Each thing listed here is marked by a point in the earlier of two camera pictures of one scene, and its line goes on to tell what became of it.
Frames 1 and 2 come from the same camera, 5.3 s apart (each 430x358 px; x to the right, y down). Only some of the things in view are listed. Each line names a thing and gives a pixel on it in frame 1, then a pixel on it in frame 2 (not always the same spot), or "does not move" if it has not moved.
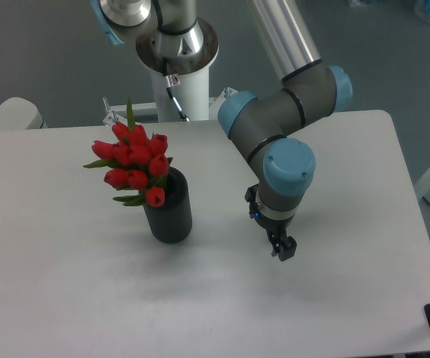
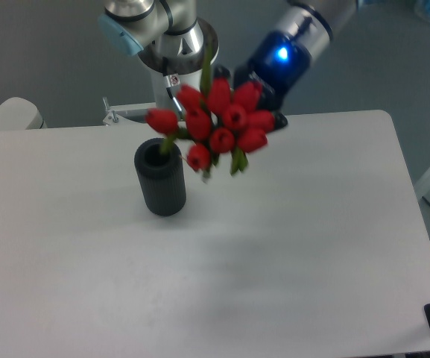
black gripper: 279,226 -> 276,64
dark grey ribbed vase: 171,222 -> 162,177
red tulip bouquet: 135,161 -> 216,118
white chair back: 15,113 does not move
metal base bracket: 144,112 does not move
